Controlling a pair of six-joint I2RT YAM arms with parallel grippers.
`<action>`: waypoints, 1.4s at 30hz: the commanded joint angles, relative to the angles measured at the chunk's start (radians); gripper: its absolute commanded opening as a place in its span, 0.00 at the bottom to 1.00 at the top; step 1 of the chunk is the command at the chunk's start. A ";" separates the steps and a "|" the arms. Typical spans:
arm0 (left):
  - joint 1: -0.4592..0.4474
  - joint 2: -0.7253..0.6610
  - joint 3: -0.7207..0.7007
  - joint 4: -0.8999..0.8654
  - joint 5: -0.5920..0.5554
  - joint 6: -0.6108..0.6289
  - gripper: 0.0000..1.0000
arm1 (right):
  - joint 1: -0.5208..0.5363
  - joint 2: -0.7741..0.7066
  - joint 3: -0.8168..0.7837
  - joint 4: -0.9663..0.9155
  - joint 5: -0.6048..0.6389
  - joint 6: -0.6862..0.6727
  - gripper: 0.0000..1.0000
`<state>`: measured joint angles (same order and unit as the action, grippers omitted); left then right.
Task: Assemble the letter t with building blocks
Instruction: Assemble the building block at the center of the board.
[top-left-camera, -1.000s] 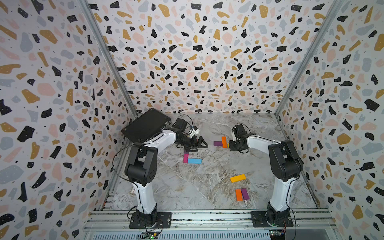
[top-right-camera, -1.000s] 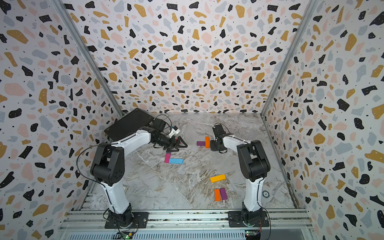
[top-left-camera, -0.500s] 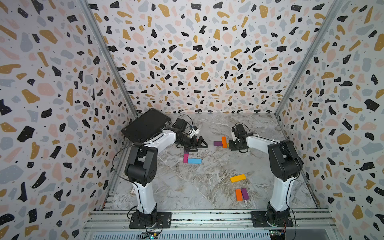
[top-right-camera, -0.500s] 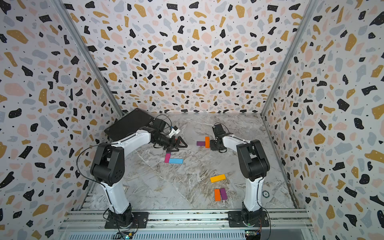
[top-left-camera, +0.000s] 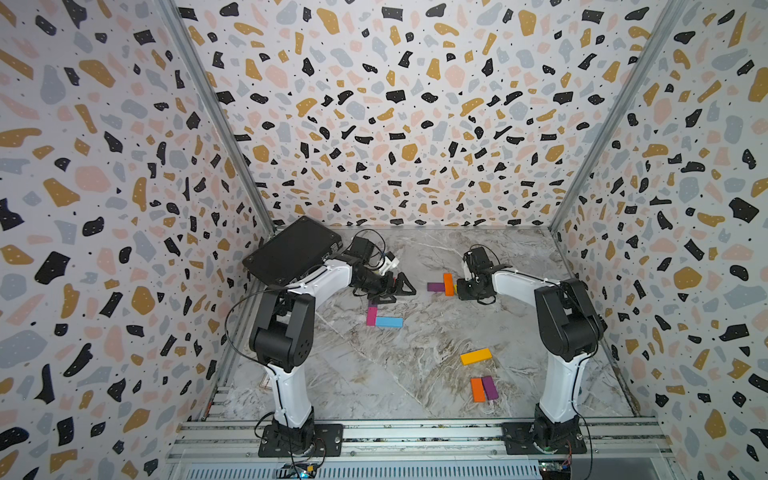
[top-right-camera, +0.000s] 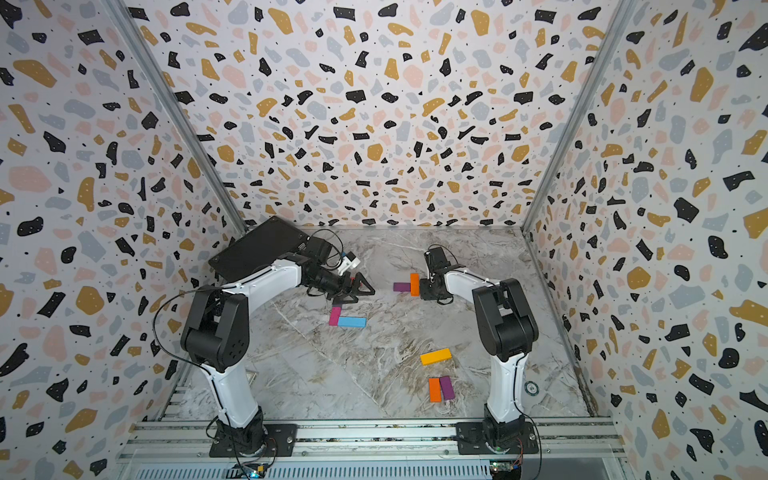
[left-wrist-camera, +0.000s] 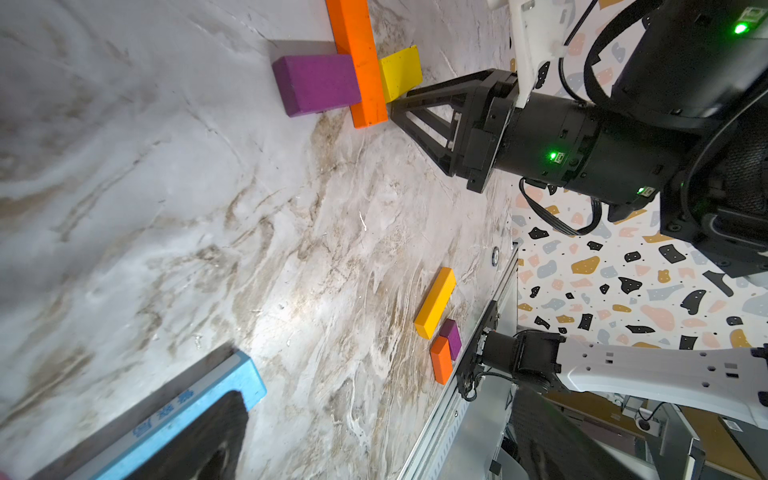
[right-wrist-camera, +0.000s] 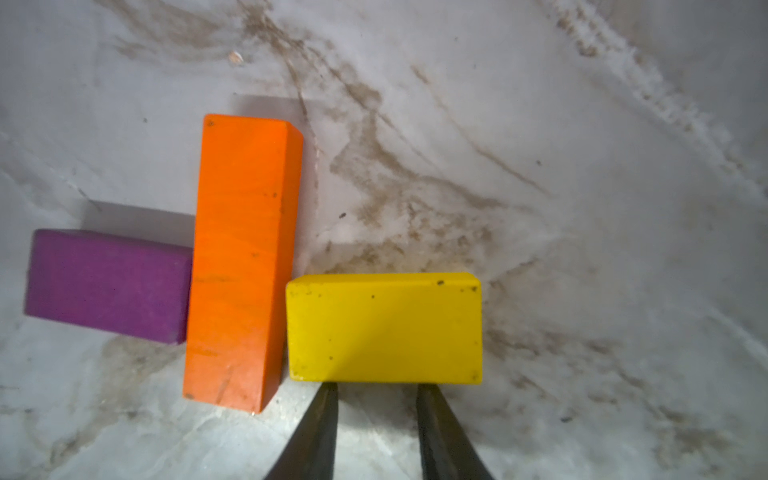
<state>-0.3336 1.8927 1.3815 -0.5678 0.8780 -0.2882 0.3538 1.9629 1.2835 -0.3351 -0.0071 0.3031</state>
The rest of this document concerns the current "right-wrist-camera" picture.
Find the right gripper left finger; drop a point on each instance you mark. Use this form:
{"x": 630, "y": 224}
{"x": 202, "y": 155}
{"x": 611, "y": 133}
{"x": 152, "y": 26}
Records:
{"x": 310, "y": 452}

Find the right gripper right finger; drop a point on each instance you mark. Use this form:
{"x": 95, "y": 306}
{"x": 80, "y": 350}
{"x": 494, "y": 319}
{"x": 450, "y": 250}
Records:
{"x": 446, "y": 451}

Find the orange long block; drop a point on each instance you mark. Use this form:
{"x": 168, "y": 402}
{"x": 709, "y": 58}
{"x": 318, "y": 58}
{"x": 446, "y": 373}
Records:
{"x": 245, "y": 223}

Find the yellow short block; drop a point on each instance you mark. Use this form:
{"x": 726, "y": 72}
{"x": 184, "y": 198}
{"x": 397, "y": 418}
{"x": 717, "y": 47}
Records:
{"x": 416, "y": 328}

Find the purple block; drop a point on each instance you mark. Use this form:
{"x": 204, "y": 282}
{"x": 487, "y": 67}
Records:
{"x": 122, "y": 285}

